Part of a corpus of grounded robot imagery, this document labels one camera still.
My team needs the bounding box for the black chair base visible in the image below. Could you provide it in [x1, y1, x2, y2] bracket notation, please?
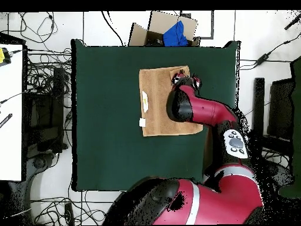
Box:
[30, 152, 55, 170]

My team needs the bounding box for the yellow and black tool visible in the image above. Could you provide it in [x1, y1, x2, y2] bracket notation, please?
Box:
[0, 46, 12, 67]

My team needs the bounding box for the black equipment stand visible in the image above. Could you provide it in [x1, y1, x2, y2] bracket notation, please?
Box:
[250, 77, 295, 162]
[22, 67, 69, 156]

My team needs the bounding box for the dark green table cloth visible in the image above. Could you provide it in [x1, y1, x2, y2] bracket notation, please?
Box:
[71, 38, 241, 192]
[278, 56, 301, 199]

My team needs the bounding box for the tan terry towel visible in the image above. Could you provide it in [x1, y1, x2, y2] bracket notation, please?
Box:
[138, 65, 204, 137]

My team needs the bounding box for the open cardboard box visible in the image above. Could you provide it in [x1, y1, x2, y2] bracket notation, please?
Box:
[128, 11, 201, 47]

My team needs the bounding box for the blue garment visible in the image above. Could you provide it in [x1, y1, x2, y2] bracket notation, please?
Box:
[162, 20, 189, 47]

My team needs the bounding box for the black rod-shaped object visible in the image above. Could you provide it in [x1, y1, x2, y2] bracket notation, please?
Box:
[283, 12, 301, 31]

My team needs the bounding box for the black looped cable with plug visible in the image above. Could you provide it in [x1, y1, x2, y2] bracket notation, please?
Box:
[19, 11, 58, 44]

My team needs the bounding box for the black cable with adapter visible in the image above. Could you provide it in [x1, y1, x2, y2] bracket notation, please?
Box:
[239, 31, 301, 71]

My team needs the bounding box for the white desk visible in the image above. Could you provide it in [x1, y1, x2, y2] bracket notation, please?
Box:
[0, 43, 24, 181]

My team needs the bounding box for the black flat strip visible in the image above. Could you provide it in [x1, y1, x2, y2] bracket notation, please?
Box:
[0, 113, 13, 129]

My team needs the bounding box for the black power strip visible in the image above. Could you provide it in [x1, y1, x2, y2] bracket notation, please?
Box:
[64, 202, 75, 226]

